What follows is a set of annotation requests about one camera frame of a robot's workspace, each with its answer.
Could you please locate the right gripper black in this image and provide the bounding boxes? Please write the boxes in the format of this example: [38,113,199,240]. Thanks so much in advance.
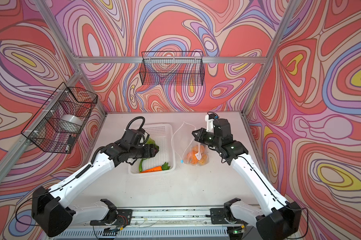
[191,127,221,148]

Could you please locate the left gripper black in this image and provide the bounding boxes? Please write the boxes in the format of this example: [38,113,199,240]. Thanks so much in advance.
[128,143,160,160]

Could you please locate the clear zip top bag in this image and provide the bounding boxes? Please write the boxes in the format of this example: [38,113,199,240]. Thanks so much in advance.
[171,122,209,166]

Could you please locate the green toy lettuce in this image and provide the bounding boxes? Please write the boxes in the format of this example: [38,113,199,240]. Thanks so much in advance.
[146,137,159,150]

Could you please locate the orange toy pumpkin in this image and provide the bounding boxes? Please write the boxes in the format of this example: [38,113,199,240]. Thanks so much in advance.
[184,145,208,166]

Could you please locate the white plastic perforated basket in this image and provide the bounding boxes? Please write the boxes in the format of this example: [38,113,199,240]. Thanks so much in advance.
[128,124,176,177]

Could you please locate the orange toy carrot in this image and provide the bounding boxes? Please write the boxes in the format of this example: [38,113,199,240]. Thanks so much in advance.
[141,166,163,174]

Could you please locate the green toy pepper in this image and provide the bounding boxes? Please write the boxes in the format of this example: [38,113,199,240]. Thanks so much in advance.
[139,159,146,173]

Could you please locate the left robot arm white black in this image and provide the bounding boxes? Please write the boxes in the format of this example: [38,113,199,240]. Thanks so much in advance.
[31,129,159,237]

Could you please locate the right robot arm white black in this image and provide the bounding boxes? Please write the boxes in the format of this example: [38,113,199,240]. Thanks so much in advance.
[192,113,303,240]

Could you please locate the small black device in basket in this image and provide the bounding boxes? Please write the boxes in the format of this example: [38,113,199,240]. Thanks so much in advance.
[67,135,76,148]

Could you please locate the white roll in basket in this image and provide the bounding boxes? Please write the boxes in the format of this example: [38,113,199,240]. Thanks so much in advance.
[58,115,83,134]

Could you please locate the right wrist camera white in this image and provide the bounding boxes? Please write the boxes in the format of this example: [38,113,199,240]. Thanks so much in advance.
[205,113,217,133]

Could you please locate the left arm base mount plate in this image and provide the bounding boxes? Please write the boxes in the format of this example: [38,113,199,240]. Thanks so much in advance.
[90,209,133,227]

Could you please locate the black wire basket back wall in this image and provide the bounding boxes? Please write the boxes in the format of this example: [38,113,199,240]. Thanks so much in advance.
[139,51,205,86]

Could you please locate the black wire basket wall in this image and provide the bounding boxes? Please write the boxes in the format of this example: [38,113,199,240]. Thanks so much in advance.
[139,51,205,86]
[21,83,98,154]

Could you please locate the black wire basket left wall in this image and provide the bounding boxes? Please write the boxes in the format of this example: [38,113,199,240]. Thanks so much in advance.
[21,83,98,154]

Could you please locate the aluminium front rail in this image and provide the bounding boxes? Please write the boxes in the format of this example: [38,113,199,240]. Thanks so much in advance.
[47,206,255,240]

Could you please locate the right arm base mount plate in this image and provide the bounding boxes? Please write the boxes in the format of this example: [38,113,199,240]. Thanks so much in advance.
[206,207,248,226]

